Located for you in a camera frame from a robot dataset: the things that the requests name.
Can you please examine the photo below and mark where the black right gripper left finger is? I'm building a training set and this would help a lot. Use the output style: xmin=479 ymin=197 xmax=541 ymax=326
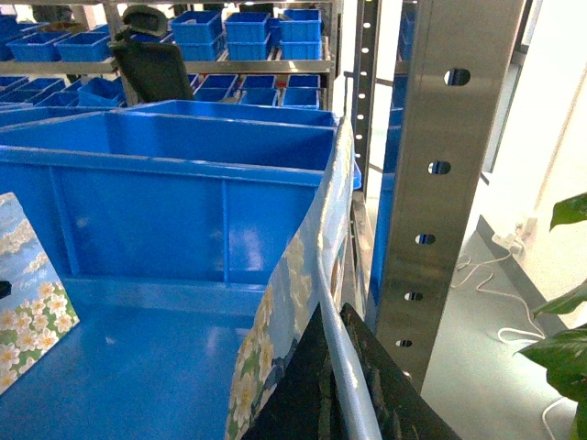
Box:
xmin=243 ymin=307 xmax=339 ymax=439

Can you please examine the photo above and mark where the large blue plastic crate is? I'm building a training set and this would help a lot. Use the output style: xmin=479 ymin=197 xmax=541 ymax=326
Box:
xmin=0 ymin=99 xmax=363 ymax=303

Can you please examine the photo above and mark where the green potted plant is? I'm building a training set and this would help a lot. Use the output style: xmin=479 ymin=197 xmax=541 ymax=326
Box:
xmin=520 ymin=192 xmax=586 ymax=439

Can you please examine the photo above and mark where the flower gift bag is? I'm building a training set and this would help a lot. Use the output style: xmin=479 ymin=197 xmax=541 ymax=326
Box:
xmin=1 ymin=192 xmax=80 ymax=392
xmin=224 ymin=118 xmax=382 ymax=439

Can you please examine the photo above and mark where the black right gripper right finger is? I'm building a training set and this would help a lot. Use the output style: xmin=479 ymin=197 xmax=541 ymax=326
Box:
xmin=340 ymin=303 xmax=459 ymax=440

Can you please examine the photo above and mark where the black office chair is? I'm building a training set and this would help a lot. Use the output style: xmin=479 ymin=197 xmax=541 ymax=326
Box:
xmin=108 ymin=5 xmax=194 ymax=103

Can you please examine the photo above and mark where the steel perforated upright post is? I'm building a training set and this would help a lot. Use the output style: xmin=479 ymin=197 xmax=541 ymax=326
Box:
xmin=371 ymin=1 xmax=526 ymax=390

